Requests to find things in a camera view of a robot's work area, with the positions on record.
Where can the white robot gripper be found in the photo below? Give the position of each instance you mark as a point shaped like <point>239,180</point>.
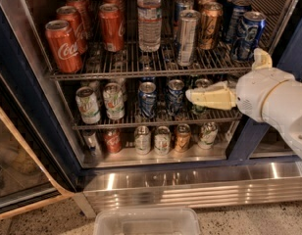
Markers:
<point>257,93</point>

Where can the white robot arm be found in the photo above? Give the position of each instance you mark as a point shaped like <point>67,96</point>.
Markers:
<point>283,111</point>

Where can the green soda can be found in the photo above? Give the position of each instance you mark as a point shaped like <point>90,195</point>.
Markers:
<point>200,83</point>

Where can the white can bottom right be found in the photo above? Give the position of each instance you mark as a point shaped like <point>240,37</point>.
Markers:
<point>207,135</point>

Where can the middle shelf right Pepsi can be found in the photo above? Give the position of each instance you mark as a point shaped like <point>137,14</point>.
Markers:
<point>174,96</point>

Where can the shelf pepsi can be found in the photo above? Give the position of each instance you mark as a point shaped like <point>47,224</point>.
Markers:
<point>147,97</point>
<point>174,96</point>

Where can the front brown root beer can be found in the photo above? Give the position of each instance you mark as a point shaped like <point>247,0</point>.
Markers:
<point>211,20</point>

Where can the tall silver energy can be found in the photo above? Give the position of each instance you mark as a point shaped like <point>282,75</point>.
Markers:
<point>186,37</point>

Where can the brown can bottom shelf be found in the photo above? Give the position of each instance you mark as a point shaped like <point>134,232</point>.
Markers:
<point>183,136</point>

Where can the blue silver can behind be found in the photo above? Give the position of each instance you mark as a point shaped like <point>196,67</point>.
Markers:
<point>180,5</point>

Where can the middle shelf left Pepsi can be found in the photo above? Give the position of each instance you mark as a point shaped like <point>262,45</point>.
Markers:
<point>147,97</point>

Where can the white green can bottom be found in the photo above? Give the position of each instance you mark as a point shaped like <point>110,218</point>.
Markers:
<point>162,140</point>

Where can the white can bottom shelf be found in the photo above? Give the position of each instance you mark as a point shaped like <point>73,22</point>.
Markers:
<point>142,140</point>

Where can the white 7up can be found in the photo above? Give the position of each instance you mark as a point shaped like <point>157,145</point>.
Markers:
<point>113,100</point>
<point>87,105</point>

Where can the front middle Coca-Cola can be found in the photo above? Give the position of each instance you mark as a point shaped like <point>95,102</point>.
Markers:
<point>112,26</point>

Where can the red Coca-Cola can bottom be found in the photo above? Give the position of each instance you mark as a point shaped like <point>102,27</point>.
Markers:
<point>112,139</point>

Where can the left white 7up can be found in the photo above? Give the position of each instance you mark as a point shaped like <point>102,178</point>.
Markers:
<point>87,105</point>

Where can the silver can bottom left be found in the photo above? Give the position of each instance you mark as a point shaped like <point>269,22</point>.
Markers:
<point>91,141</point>

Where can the front red Coca-Cola can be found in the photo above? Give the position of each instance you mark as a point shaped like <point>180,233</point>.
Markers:
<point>62,41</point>

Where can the open glass fridge door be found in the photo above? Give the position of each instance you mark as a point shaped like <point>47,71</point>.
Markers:
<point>26,182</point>

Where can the clear plastic water bottle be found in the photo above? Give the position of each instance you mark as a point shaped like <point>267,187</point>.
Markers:
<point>149,24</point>

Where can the clear plastic bin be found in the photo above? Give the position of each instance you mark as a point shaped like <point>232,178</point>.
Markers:
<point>150,221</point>

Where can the middle wire fridge shelf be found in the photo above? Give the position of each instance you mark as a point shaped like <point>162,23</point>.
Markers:
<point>133,116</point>

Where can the wire fridge shelf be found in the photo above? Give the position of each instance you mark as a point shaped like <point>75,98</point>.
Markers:
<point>133,116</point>
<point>131,62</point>

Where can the top wire fridge shelf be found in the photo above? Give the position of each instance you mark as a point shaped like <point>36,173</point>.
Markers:
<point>131,62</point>

